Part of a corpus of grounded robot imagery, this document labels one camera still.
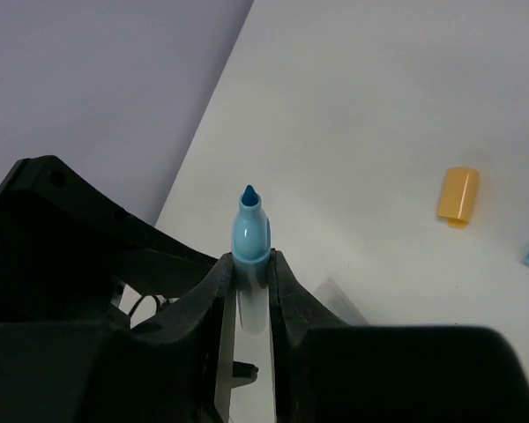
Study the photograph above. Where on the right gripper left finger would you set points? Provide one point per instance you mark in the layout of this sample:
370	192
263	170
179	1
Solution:
191	352

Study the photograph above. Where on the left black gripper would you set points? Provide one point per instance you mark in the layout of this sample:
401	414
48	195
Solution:
67	251

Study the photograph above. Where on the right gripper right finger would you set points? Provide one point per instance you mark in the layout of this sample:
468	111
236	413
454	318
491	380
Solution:
304	335

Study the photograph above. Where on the light blue marker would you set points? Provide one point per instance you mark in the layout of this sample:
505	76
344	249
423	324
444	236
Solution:
251	247

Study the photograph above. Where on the orange marker cap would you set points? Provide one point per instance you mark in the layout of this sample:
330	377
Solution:
458	195

